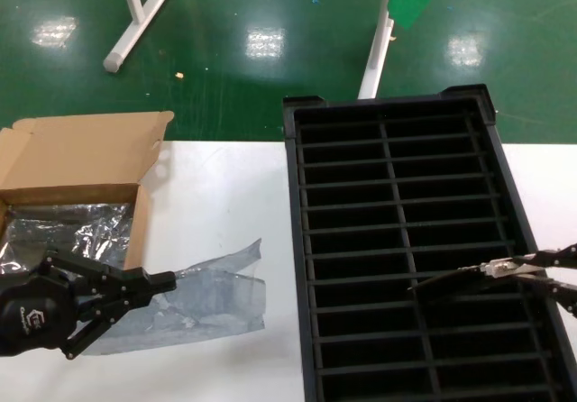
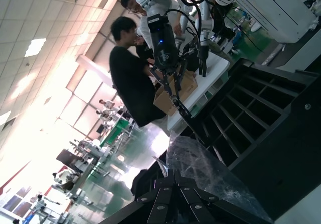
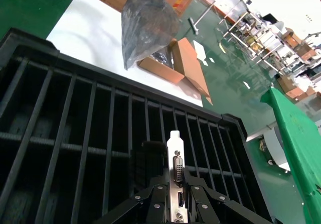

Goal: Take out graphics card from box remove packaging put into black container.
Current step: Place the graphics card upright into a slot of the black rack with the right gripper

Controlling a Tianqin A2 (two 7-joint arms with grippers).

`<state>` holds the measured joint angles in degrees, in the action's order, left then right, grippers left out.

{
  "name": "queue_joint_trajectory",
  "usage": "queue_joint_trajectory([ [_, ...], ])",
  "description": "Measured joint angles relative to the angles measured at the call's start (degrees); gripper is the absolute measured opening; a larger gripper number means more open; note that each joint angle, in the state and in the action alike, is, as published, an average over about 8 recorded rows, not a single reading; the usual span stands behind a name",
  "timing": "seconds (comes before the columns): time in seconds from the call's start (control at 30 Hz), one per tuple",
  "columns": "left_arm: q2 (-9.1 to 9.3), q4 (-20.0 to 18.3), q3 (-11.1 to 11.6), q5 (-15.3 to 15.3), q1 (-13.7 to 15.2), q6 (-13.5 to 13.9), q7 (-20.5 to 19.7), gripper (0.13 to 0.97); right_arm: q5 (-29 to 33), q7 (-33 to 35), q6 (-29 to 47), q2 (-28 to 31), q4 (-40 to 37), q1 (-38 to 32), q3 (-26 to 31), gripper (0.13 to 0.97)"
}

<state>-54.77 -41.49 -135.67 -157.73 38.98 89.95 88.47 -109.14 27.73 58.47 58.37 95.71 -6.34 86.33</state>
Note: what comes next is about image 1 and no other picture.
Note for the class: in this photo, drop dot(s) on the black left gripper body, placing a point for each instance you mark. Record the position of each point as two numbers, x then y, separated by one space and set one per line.
36 316

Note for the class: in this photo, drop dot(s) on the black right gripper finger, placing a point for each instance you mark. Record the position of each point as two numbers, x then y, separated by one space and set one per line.
559 291
554 258

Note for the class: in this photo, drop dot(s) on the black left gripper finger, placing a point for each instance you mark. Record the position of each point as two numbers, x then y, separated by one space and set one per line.
130 280
117 305

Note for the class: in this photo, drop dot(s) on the graphics card with metal bracket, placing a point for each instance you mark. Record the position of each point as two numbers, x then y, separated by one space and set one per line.
505 269

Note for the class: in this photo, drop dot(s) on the translucent grey antistatic bag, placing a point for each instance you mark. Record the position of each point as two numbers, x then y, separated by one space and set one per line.
216 294

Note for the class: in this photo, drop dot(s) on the silver packaging film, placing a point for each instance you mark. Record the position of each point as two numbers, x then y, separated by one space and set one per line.
67 226

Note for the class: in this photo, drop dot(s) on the brown cardboard box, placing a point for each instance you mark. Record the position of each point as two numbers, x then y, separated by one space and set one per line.
81 149

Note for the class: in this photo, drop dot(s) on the black compartment container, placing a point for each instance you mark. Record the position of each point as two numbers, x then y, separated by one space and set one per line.
295 194

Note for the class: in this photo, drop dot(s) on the white T-shaped table leg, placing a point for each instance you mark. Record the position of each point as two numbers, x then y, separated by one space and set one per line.
135 32

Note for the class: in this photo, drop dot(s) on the white slanted table leg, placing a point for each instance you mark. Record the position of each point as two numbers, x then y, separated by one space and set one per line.
376 55

